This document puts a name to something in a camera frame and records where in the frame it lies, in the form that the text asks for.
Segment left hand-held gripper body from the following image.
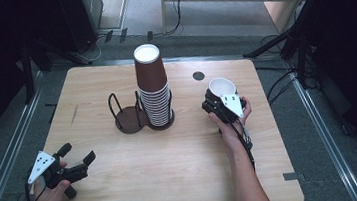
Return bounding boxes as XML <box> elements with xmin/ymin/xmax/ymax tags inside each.
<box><xmin>24</xmin><ymin>145</ymin><xmax>92</xmax><ymax>201</ymax></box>

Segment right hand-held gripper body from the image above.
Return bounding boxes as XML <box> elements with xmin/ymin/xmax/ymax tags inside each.
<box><xmin>200</xmin><ymin>87</ymin><xmax>249</xmax><ymax>128</ymax></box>

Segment single brown paper cup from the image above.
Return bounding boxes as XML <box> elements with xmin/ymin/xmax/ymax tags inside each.
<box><xmin>204</xmin><ymin>75</ymin><xmax>240</xmax><ymax>103</ymax></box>

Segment black wire cup holder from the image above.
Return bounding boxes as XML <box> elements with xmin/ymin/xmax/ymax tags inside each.
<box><xmin>106</xmin><ymin>86</ymin><xmax>177</xmax><ymax>137</ymax></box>

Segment stack of brown paper cups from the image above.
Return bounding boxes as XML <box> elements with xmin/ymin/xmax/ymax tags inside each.
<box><xmin>132</xmin><ymin>42</ymin><xmax>175</xmax><ymax>130</ymax></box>

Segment person's right hand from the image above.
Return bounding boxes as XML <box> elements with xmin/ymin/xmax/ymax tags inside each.
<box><xmin>206</xmin><ymin>96</ymin><xmax>257</xmax><ymax>155</ymax></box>

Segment black round table grommet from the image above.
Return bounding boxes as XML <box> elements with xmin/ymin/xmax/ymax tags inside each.
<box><xmin>192</xmin><ymin>70</ymin><xmax>206</xmax><ymax>82</ymax></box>

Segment grey floor tape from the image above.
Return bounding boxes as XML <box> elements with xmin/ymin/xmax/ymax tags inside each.
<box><xmin>282</xmin><ymin>170</ymin><xmax>308</xmax><ymax>185</ymax></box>

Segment black metal stand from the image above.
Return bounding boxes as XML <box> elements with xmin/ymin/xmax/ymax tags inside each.
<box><xmin>16</xmin><ymin>30</ymin><xmax>98</xmax><ymax>105</ymax></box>
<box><xmin>236</xmin><ymin>0</ymin><xmax>334</xmax><ymax>97</ymax></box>

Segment black cabinet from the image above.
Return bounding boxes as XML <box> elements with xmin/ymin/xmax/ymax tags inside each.
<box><xmin>54</xmin><ymin>0</ymin><xmax>109</xmax><ymax>56</ymax></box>

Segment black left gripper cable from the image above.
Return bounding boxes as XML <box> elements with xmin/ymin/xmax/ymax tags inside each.
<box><xmin>23</xmin><ymin>177</ymin><xmax>41</xmax><ymax>201</ymax></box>

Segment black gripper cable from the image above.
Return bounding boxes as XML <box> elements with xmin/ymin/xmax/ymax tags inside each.
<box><xmin>224</xmin><ymin>107</ymin><xmax>257</xmax><ymax>173</ymax></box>
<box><xmin>23</xmin><ymin>177</ymin><xmax>41</xmax><ymax>201</ymax></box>

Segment metal floor rail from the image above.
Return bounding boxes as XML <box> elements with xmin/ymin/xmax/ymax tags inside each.
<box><xmin>0</xmin><ymin>69</ymin><xmax>58</xmax><ymax>201</ymax></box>
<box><xmin>290</xmin><ymin>70</ymin><xmax>357</xmax><ymax>201</ymax></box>

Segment black floor cables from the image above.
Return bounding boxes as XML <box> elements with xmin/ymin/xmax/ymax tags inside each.
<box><xmin>252</xmin><ymin>32</ymin><xmax>302</xmax><ymax>107</ymax></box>

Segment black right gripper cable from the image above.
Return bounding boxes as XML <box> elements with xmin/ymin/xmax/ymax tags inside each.
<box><xmin>224</xmin><ymin>107</ymin><xmax>257</xmax><ymax>173</ymax></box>

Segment black hanging cable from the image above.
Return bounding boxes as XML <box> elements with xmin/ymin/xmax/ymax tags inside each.
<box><xmin>158</xmin><ymin>0</ymin><xmax>189</xmax><ymax>37</ymax></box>

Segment white floor cable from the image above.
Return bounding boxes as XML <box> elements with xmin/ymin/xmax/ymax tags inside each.
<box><xmin>73</xmin><ymin>33</ymin><xmax>110</xmax><ymax>66</ymax></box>

